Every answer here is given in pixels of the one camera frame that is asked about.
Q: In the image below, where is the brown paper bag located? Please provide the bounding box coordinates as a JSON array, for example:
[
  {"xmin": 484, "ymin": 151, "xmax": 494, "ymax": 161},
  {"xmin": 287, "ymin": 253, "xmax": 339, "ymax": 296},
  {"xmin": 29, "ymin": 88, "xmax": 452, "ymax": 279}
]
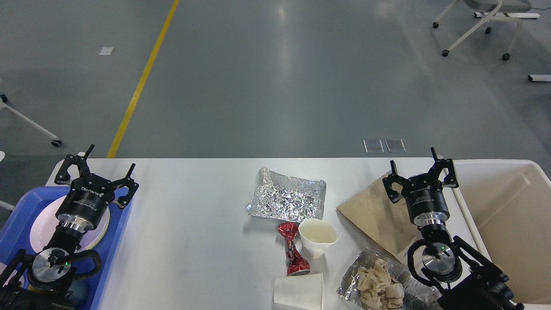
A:
[{"xmin": 337, "ymin": 174, "xmax": 420, "ymax": 263}]

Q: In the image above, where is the white bar on floor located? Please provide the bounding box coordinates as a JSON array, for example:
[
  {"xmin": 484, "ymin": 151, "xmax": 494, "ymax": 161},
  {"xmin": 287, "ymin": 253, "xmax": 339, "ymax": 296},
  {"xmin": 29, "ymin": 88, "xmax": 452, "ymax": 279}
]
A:
[{"xmin": 528, "ymin": 74, "xmax": 551, "ymax": 83}]

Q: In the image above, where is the crumpled aluminium foil sheet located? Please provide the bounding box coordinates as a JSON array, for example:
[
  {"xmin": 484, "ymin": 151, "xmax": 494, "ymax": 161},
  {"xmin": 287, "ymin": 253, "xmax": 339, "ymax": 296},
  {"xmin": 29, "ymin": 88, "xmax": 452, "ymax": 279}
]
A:
[{"xmin": 245, "ymin": 167, "xmax": 327, "ymax": 223}]

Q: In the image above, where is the white chair base left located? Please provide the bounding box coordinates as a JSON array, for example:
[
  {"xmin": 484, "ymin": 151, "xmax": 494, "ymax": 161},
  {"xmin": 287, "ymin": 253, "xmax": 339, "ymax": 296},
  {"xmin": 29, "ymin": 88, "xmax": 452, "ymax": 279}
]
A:
[{"xmin": 0, "ymin": 92, "xmax": 62, "ymax": 148}]

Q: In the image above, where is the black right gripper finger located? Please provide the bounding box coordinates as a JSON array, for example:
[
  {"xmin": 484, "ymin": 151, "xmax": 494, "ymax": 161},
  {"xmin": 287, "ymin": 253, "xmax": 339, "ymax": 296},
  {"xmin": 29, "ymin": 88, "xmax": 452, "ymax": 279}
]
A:
[
  {"xmin": 382, "ymin": 160, "xmax": 410, "ymax": 204},
  {"xmin": 430, "ymin": 147, "xmax": 459, "ymax": 189}
]

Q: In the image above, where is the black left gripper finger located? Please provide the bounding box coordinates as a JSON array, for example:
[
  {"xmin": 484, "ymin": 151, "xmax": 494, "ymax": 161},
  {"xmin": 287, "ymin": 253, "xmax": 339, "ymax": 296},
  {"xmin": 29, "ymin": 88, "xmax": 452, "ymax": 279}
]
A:
[
  {"xmin": 54, "ymin": 144, "xmax": 95, "ymax": 185},
  {"xmin": 108, "ymin": 163, "xmax": 139, "ymax": 210}
]

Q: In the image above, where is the white office chair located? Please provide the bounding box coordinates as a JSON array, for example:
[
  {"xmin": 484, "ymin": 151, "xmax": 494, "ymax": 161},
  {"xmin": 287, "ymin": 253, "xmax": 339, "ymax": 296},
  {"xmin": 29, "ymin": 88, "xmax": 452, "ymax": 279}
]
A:
[{"xmin": 441, "ymin": 0, "xmax": 532, "ymax": 61}]

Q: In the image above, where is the pink plate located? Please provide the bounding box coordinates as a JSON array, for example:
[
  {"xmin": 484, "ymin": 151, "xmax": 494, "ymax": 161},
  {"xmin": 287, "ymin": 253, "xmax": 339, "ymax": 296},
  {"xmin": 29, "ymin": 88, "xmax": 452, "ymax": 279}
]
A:
[{"xmin": 29, "ymin": 195, "xmax": 110, "ymax": 253}]

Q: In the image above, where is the crumpled white paper cup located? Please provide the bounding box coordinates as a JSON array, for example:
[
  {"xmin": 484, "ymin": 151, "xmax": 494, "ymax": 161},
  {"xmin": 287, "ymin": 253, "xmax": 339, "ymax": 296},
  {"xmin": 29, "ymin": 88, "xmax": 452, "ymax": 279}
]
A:
[{"xmin": 298, "ymin": 218, "xmax": 342, "ymax": 259}]

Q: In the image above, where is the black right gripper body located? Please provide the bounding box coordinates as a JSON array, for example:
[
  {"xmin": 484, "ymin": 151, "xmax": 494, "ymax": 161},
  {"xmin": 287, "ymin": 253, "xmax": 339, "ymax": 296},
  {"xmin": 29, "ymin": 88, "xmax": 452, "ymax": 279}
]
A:
[{"xmin": 406, "ymin": 178, "xmax": 449, "ymax": 227}]

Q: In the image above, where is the red foil wrapper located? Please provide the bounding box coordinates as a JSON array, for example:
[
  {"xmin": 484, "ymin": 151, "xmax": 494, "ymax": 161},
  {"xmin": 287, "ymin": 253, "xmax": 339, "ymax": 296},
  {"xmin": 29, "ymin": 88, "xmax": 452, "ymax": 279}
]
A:
[{"xmin": 277, "ymin": 221, "xmax": 310, "ymax": 276}]

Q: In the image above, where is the blue plastic tray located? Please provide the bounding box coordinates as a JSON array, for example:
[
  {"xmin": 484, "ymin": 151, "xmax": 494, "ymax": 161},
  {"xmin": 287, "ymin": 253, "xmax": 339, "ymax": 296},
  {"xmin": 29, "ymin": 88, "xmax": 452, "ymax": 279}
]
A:
[{"xmin": 0, "ymin": 186, "xmax": 131, "ymax": 310}]

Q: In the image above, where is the white paper cup lying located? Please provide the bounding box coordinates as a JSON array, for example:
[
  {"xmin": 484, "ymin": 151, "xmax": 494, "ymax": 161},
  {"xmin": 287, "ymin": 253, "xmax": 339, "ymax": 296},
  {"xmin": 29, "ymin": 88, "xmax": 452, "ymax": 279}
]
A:
[{"xmin": 272, "ymin": 273, "xmax": 324, "ymax": 310}]

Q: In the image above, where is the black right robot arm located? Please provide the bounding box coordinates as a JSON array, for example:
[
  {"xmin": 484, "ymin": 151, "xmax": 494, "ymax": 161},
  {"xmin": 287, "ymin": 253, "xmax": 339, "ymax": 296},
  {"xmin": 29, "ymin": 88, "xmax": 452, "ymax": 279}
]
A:
[{"xmin": 382, "ymin": 148, "xmax": 525, "ymax": 310}]

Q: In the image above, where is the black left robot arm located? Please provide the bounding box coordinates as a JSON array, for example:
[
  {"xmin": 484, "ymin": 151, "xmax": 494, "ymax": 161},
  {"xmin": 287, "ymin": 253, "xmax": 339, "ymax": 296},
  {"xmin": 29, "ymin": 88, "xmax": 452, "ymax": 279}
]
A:
[{"xmin": 1, "ymin": 144, "xmax": 139, "ymax": 310}]

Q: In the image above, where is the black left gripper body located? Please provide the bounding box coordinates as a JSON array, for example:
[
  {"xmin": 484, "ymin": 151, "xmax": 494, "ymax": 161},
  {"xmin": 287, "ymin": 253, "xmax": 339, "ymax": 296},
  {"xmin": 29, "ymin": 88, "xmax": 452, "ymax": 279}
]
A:
[{"xmin": 55, "ymin": 175, "xmax": 115, "ymax": 233}]

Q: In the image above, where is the foil with crumpled tissue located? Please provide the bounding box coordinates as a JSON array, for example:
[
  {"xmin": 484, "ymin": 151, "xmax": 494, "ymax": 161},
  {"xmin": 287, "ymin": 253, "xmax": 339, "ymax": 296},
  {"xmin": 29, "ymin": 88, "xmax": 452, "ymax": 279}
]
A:
[{"xmin": 337, "ymin": 248, "xmax": 441, "ymax": 310}]

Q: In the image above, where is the beige plastic bin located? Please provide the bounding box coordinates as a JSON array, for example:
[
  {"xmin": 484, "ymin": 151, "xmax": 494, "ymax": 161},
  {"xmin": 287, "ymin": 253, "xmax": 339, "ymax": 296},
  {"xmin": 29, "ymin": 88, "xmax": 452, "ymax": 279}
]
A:
[{"xmin": 455, "ymin": 159, "xmax": 551, "ymax": 310}]

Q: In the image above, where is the dark teal mug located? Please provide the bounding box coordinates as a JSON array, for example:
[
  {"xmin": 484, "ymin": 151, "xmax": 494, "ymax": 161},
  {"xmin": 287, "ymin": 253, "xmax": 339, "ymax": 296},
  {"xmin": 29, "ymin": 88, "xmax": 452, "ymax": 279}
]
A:
[{"xmin": 65, "ymin": 280, "xmax": 89, "ymax": 310}]

